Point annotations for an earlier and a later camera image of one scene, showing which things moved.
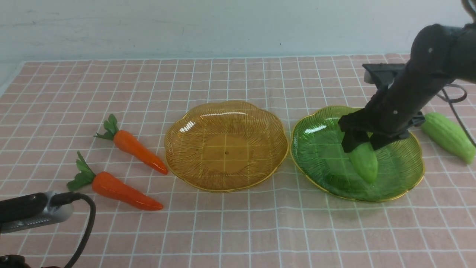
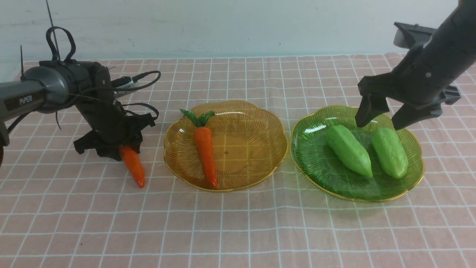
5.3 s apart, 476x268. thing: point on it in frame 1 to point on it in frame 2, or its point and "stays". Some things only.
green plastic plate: x=317 y=147 stays
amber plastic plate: x=226 y=146 stays
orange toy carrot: x=109 y=186 to x=134 y=163
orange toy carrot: x=123 y=141 to x=203 y=135
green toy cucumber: x=364 y=159 to x=390 y=152
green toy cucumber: x=447 y=134 to x=349 y=152
